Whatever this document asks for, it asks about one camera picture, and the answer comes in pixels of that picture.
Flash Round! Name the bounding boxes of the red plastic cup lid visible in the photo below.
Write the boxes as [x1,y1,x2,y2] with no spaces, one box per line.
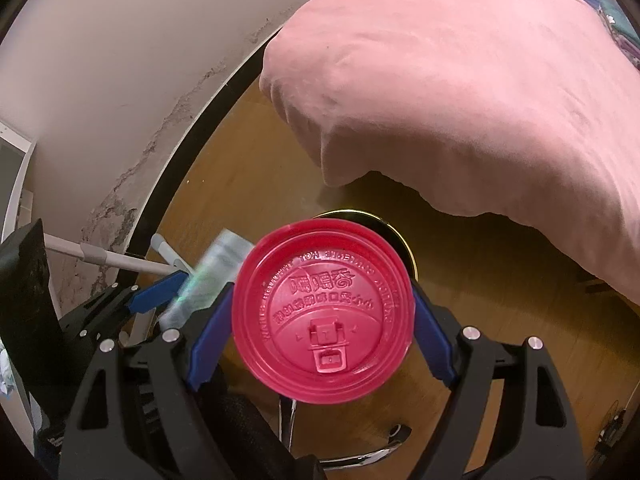
[231,219,416,405]

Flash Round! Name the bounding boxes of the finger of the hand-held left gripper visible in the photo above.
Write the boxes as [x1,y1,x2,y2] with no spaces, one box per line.
[60,270,187,346]

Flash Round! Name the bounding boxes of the black bin with gold rim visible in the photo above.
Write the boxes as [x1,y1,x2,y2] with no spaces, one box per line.
[312,209,418,281]

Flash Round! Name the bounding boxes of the chrome chair base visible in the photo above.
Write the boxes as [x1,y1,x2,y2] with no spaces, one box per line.
[277,395,416,471]

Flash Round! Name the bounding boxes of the dark cloth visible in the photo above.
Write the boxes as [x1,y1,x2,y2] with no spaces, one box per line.
[197,362,301,480]

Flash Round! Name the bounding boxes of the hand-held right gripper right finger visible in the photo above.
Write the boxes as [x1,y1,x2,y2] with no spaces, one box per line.
[411,284,587,480]

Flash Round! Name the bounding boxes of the white pole with grey joint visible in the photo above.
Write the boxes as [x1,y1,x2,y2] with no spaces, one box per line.
[42,232,176,277]

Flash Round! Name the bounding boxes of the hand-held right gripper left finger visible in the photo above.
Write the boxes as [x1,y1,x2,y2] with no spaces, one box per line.
[59,282,236,480]

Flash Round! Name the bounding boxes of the blue patterned cloth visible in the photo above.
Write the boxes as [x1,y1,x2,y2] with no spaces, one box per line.
[570,0,640,68]

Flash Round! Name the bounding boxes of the black cable plug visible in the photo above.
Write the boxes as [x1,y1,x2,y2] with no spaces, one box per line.
[592,400,628,461]

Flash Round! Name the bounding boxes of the short white tube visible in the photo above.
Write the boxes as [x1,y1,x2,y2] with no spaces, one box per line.
[151,233,193,275]

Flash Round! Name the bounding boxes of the white shelf unit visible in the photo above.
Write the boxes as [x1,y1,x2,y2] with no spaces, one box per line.
[0,120,38,241]

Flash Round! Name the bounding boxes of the white blue plastic pack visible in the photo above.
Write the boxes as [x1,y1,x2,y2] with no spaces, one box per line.
[0,345,18,401]

